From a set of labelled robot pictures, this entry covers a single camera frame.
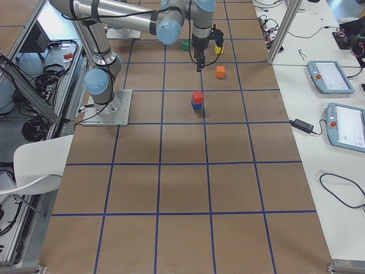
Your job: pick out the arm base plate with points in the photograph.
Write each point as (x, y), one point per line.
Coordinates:
(122, 34)
(115, 113)

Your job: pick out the green wooden block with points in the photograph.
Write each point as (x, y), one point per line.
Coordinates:
(185, 45)

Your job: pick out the blue teach pendant far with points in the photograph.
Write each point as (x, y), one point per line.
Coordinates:
(329, 77)

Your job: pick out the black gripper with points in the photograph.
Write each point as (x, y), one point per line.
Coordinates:
(199, 44)

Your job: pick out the white chair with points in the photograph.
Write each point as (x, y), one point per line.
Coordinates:
(39, 166)

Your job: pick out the yellow wooden block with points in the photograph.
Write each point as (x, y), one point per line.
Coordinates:
(218, 50)

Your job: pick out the black power adapter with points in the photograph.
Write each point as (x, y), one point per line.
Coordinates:
(301, 125)

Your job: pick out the blue teach pendant near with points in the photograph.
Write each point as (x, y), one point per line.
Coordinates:
(345, 126)

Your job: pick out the aluminium frame post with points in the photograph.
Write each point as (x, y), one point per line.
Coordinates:
(283, 30)

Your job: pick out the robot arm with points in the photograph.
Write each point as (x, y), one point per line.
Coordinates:
(93, 19)

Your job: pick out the orange wooden block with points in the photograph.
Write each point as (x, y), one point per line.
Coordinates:
(220, 72)

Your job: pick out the blue wooden block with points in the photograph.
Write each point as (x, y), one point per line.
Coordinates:
(196, 106)

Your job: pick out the red wooden block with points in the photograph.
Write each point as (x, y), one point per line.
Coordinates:
(197, 97)

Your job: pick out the blue teach pendant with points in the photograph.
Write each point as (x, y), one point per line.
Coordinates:
(329, 77)
(345, 126)

